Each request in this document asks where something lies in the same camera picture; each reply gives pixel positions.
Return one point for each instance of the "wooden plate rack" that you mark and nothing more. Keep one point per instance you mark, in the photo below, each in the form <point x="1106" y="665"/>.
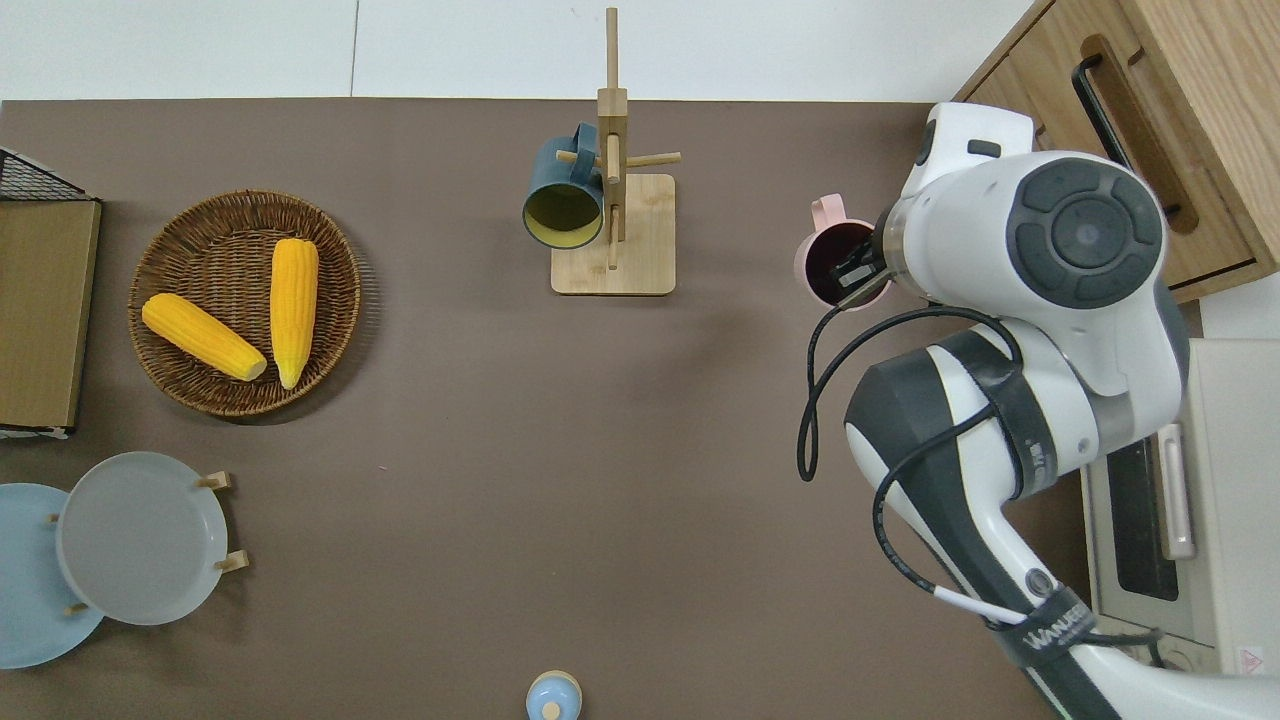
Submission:
<point x="232" y="561"/>

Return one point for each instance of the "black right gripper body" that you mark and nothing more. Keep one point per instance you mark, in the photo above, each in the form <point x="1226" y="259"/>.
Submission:
<point x="872" y="255"/>

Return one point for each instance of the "pink mug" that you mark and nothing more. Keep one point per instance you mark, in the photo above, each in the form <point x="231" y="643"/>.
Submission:
<point x="822" y="215"/>

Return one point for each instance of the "brown table mat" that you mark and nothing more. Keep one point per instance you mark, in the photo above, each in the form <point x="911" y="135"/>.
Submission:
<point x="450" y="450"/>

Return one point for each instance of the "dark blue mug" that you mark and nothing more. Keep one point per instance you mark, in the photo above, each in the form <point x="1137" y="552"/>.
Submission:
<point x="560" y="170"/>

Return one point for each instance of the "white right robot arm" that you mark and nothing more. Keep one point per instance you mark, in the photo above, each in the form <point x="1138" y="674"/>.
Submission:
<point x="1060" y="230"/>

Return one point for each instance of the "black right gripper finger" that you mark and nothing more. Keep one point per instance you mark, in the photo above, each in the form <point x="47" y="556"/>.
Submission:
<point x="850" y="278"/>

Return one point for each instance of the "blue round timer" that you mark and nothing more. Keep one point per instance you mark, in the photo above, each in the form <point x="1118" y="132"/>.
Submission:
<point x="553" y="697"/>

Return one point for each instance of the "grey plate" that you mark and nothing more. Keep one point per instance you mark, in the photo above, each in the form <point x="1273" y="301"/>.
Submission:
<point x="140" y="540"/>

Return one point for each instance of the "round wicker basket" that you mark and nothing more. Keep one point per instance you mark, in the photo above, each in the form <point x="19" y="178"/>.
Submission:
<point x="240" y="390"/>

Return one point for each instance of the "wooden mug stand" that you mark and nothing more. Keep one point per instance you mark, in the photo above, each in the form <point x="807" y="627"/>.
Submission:
<point x="640" y="250"/>

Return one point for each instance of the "yellow corn cob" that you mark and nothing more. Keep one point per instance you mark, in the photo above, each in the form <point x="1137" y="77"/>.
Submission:
<point x="205" y="337"/>
<point x="294" y="310"/>

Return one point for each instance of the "wooden cabinet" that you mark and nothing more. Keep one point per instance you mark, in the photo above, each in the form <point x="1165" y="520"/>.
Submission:
<point x="1220" y="150"/>

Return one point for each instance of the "white toaster oven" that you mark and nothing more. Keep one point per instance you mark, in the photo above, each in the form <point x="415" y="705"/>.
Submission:
<point x="1230" y="480"/>

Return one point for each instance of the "light blue plate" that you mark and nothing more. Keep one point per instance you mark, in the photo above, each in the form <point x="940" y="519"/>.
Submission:
<point x="30" y="600"/>

